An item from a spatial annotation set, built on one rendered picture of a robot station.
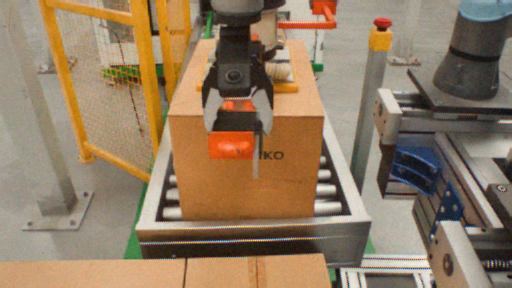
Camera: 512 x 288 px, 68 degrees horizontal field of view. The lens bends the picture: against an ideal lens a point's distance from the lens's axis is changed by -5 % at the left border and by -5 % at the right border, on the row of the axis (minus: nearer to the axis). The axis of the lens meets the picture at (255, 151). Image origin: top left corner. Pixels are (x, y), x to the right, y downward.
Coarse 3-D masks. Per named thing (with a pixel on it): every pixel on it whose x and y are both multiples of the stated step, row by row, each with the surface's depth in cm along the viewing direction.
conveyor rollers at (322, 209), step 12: (204, 36) 284; (324, 168) 154; (324, 180) 145; (168, 192) 136; (324, 192) 137; (168, 204) 137; (324, 204) 131; (336, 204) 131; (168, 216) 128; (180, 216) 128; (324, 216) 131
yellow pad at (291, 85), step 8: (280, 48) 126; (288, 48) 134; (288, 64) 121; (272, 80) 111; (280, 80) 111; (288, 80) 111; (296, 80) 112; (280, 88) 109; (288, 88) 109; (296, 88) 109
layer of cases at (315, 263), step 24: (0, 264) 109; (24, 264) 109; (48, 264) 110; (72, 264) 110; (96, 264) 110; (120, 264) 110; (144, 264) 110; (168, 264) 111; (192, 264) 111; (216, 264) 111; (240, 264) 111; (264, 264) 111; (288, 264) 111; (312, 264) 111
